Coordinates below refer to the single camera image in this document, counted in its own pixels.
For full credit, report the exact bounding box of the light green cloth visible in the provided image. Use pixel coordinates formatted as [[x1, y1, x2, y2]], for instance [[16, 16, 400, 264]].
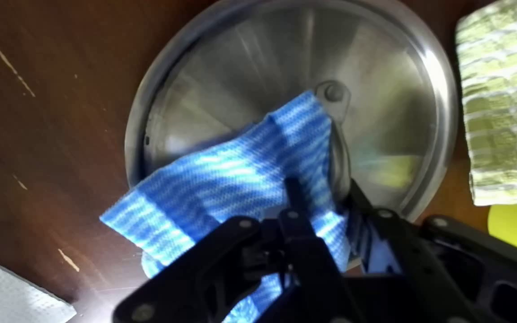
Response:
[[456, 0, 517, 206]]

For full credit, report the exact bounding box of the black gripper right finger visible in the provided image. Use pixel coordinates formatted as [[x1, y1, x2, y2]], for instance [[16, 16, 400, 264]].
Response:
[[346, 181, 380, 240]]

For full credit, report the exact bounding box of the white paper sheet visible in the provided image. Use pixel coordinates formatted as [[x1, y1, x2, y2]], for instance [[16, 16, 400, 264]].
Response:
[[0, 265, 77, 323]]

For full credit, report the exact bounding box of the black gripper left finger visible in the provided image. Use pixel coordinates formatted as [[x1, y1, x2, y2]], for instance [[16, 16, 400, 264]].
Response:
[[283, 177, 314, 238]]

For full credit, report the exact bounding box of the blue striped cloth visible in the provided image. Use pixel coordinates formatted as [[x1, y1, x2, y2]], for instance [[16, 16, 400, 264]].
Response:
[[100, 91, 364, 323]]

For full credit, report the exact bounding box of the silver pot lid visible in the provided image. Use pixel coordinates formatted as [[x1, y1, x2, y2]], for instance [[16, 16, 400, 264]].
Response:
[[124, 0, 457, 220]]

